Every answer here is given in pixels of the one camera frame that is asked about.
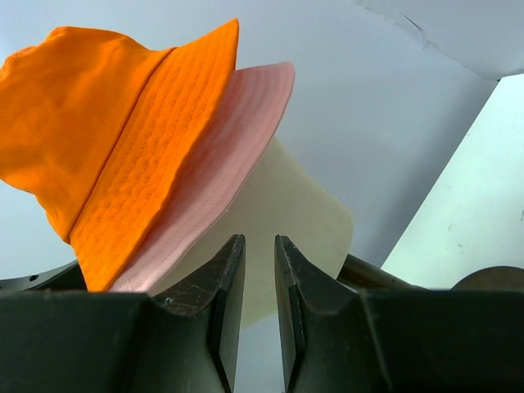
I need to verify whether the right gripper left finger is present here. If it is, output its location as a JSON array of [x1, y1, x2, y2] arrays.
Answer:
[[1, 235, 246, 392]]

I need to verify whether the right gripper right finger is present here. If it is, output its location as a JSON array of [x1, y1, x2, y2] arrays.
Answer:
[[274, 236, 523, 392]]

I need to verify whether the orange hat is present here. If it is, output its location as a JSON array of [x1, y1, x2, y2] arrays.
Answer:
[[1, 19, 240, 291]]

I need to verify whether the pink hat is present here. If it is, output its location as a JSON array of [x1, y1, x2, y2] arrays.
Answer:
[[111, 61, 295, 291]]

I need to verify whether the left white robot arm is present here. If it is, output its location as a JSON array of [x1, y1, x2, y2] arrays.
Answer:
[[1, 260, 87, 291]]

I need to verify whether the dark round mannequin stand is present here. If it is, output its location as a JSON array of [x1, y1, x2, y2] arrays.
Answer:
[[337, 254, 523, 291]]

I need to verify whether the cream mannequin head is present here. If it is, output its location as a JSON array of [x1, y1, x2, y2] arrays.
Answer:
[[149, 138, 354, 328]]

